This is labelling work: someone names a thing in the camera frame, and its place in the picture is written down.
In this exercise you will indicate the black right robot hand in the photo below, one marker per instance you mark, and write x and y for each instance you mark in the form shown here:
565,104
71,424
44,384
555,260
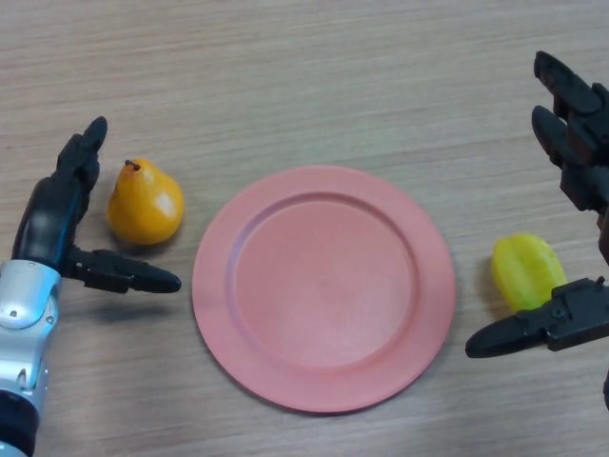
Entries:
583,147

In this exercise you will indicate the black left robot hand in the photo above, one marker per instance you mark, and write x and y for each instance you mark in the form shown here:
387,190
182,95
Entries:
50,214

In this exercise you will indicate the yellow orange pear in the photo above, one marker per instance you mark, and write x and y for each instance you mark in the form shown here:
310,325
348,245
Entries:
143,207

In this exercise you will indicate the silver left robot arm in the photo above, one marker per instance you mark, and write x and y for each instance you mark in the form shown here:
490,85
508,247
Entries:
24,333

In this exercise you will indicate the pink round plate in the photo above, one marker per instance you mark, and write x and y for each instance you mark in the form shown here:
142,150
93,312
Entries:
326,290

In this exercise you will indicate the yellow green starfruit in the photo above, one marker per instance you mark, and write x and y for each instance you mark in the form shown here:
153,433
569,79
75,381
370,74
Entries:
523,264

